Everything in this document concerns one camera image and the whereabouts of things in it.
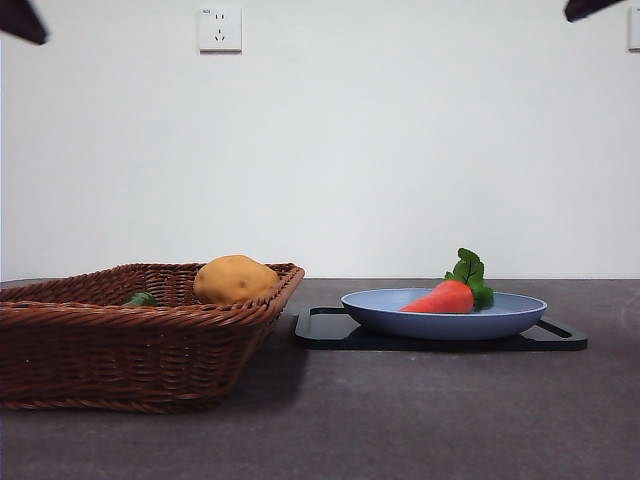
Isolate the orange carrot with green leaves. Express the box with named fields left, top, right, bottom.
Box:
left=399, top=247, right=495, bottom=315

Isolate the blue round plate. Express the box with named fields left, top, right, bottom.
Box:
left=340, top=288, right=549, bottom=342

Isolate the yellow-brown potato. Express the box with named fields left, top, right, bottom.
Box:
left=193, top=254, right=281, bottom=305

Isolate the brown wicker basket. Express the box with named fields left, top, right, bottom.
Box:
left=0, top=261, right=306, bottom=414

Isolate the black flat tray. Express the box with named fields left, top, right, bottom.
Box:
left=293, top=305, right=589, bottom=351

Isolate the white wall socket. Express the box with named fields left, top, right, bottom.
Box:
left=199, top=5, right=243, bottom=54

